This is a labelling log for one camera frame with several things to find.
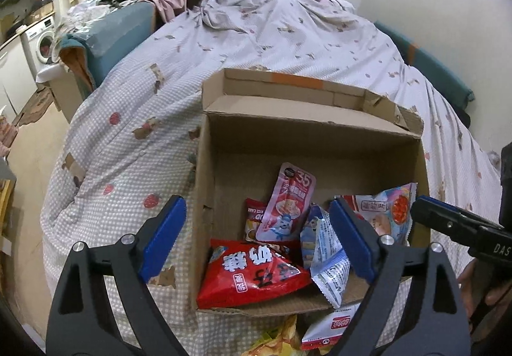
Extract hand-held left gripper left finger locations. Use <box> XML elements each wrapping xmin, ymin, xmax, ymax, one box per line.
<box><xmin>45</xmin><ymin>195</ymin><xmax>188</xmax><ymax>356</ymax></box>

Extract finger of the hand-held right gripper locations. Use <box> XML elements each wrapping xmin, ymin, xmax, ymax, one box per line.
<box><xmin>410</xmin><ymin>196</ymin><xmax>503</xmax><ymax>247</ymax></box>

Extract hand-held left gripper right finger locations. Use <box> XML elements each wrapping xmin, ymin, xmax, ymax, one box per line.
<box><xmin>328</xmin><ymin>198</ymin><xmax>473</xmax><ymax>356</ymax></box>

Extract white blue printed snack packet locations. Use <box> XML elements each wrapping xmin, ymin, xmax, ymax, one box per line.
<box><xmin>300</xmin><ymin>204</ymin><xmax>351</xmax><ymax>309</ymax></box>

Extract light blue cartoon snack packet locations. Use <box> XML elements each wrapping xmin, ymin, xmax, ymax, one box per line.
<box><xmin>335</xmin><ymin>182</ymin><xmax>418</xmax><ymax>247</ymax></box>

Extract pink snack pouch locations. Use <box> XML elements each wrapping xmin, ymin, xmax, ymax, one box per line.
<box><xmin>255</xmin><ymin>162</ymin><xmax>316</xmax><ymax>242</ymax></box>

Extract white red triangular snack packet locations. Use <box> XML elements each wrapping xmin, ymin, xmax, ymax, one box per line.
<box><xmin>301</xmin><ymin>302</ymin><xmax>363</xmax><ymax>352</ymax></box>

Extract red snack bag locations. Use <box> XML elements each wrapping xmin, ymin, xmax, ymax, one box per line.
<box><xmin>197</xmin><ymin>238</ymin><xmax>313</xmax><ymax>311</ymax></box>

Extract small red snack packet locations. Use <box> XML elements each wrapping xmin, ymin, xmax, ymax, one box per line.
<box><xmin>244</xmin><ymin>198</ymin><xmax>281</xmax><ymax>241</ymax></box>

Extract yellow chip bag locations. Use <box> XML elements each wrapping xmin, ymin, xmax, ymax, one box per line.
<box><xmin>242</xmin><ymin>316</ymin><xmax>300</xmax><ymax>356</ymax></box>

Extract person's right hand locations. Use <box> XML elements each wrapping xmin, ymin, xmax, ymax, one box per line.
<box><xmin>457</xmin><ymin>258</ymin><xmax>512</xmax><ymax>336</ymax></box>

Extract teal padded bolster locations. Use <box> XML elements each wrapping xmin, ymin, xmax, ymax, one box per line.
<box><xmin>374</xmin><ymin>20</ymin><xmax>475</xmax><ymax>102</ymax></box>

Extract beige low table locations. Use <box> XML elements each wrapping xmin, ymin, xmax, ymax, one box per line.
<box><xmin>36</xmin><ymin>64</ymin><xmax>86</xmax><ymax>122</ymax></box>

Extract brown patterned rug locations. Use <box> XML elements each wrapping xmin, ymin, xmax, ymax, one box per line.
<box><xmin>18</xmin><ymin>86</ymin><xmax>52</xmax><ymax>126</ymax></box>

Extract white lower cabinets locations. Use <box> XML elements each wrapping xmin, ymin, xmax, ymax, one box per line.
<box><xmin>0</xmin><ymin>34</ymin><xmax>38</xmax><ymax>117</ymax></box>

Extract white washing machine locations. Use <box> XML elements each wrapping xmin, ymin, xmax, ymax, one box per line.
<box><xmin>20</xmin><ymin>14</ymin><xmax>57</xmax><ymax>74</ymax></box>

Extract brown cardboard box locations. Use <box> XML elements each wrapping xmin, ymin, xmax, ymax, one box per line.
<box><xmin>24</xmin><ymin>0</ymin><xmax>54</xmax><ymax>24</ymax></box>

